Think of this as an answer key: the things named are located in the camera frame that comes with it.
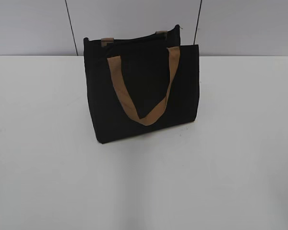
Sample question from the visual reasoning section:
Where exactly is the black tote bag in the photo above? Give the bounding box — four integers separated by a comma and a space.
84, 25, 200, 144

